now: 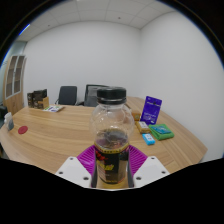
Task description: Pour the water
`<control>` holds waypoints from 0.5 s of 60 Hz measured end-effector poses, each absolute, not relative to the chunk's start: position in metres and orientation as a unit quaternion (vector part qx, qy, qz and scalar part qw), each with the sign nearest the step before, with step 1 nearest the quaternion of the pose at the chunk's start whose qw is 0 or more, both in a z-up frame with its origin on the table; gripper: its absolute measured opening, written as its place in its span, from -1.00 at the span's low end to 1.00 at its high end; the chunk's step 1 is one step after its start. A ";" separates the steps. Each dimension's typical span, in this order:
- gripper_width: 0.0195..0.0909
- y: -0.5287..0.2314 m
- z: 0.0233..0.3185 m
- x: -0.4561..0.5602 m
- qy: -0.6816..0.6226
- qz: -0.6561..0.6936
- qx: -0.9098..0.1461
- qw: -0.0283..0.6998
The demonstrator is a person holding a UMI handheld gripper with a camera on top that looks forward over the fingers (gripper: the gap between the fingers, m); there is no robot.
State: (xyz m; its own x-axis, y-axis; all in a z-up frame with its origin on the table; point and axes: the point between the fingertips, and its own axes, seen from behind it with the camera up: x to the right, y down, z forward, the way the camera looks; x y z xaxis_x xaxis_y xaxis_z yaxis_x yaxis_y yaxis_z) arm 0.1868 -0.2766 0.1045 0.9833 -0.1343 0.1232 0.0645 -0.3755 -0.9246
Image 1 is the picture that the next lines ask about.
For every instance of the black mesh office chair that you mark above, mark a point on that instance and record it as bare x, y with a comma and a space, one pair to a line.
89, 96

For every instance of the flat round red coaster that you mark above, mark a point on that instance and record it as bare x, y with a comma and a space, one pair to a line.
22, 130

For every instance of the small orange box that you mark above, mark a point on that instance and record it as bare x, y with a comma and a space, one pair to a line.
136, 116

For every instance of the small yellow box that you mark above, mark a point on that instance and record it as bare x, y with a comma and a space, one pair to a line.
143, 127

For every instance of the white mug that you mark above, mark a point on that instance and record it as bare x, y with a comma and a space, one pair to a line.
8, 121

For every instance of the wooden cabinet with glass doors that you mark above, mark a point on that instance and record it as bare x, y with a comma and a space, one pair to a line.
15, 103

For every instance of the clear bottle with black cap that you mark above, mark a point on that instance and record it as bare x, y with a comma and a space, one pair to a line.
111, 133

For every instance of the white and green leaflet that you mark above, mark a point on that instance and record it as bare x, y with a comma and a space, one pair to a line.
53, 108

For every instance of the large brown box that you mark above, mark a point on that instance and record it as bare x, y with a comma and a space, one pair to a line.
40, 98

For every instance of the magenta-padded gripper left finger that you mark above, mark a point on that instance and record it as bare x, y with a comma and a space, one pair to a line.
75, 171

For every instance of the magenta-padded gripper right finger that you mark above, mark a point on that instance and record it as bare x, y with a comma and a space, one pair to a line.
148, 171

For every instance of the purple sign card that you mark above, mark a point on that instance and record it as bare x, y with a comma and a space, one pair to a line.
151, 110

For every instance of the small blue box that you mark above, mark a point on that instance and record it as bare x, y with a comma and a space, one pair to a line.
148, 139

